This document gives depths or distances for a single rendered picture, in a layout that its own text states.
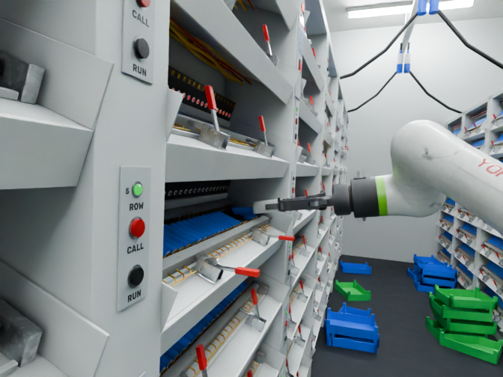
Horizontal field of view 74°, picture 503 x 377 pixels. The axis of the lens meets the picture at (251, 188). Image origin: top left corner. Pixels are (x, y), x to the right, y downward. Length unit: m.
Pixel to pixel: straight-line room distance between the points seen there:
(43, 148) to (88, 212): 0.06
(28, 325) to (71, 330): 0.03
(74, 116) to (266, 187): 0.71
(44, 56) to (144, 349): 0.27
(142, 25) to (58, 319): 0.25
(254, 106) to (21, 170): 0.78
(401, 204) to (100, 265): 0.62
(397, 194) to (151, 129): 0.57
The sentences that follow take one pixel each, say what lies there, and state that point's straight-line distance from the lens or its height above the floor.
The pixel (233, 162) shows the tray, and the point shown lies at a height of 1.08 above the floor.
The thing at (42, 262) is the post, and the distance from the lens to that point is 0.32.
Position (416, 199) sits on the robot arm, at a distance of 0.76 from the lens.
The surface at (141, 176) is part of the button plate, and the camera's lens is 0.31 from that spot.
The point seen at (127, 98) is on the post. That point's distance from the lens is 0.30.
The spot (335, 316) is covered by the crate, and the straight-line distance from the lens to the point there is 2.46.
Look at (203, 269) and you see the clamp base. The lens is 0.51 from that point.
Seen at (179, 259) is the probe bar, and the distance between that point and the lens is 0.48.
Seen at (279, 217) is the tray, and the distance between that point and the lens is 0.93.
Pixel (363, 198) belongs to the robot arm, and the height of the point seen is 1.02.
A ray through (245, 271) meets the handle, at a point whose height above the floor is 0.93.
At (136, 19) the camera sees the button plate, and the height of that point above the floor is 1.19.
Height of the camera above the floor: 1.07
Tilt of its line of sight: 3 degrees down
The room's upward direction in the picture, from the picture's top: 2 degrees clockwise
